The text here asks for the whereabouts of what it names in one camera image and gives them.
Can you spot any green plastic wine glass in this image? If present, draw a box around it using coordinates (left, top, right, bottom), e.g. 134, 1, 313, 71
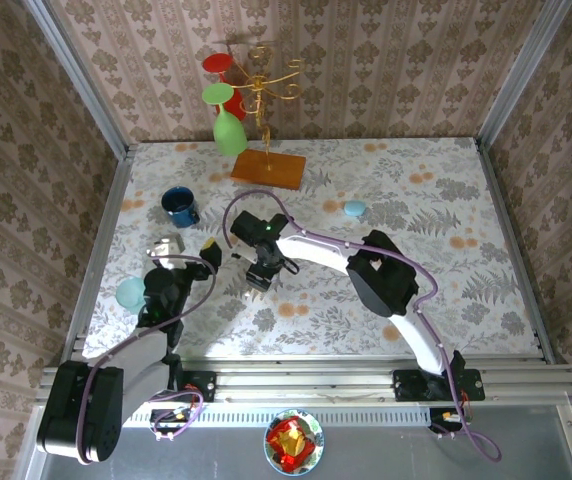
201, 82, 250, 159

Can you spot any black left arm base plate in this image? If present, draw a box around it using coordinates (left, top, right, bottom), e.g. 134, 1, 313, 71
165, 369, 217, 404

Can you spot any gold wire rack wooden base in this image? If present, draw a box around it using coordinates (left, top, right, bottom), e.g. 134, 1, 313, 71
225, 43, 308, 192

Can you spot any grey metal panel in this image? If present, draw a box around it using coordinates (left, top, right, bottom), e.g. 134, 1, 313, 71
40, 424, 572, 480

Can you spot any white slotted cable tray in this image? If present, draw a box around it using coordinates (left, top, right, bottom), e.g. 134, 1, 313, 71
120, 408, 430, 427

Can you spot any floral patterned table cover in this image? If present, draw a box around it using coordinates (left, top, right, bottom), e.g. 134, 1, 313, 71
83, 137, 550, 359

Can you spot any aluminium side rail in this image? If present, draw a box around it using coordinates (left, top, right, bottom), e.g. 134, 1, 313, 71
58, 143, 135, 369
474, 138, 567, 365

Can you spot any long aluminium mounting rail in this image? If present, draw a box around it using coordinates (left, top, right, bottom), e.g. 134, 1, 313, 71
35, 357, 572, 405

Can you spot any gold foil candy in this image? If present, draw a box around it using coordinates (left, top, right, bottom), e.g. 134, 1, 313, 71
276, 428, 308, 454

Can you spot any red foil candy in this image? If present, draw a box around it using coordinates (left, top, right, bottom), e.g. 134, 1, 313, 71
267, 418, 316, 471

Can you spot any light blue round container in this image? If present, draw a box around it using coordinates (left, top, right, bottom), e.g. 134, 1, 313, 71
115, 277, 148, 315

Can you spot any dark blue enamel mug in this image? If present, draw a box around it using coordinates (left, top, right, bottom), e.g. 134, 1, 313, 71
159, 186, 201, 230

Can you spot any aluminium frame post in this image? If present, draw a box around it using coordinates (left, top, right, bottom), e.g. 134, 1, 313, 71
23, 0, 132, 159
475, 0, 572, 149

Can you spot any red plastic wine glass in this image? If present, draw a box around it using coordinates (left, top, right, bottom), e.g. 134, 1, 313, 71
201, 52, 247, 122

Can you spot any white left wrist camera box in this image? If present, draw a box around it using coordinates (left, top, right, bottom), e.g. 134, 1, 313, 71
145, 233, 186, 270

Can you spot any patterned ceramic bowl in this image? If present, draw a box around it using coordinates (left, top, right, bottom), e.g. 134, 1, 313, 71
263, 408, 326, 475

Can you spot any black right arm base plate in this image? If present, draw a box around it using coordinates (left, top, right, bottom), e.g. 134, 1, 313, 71
393, 369, 486, 402

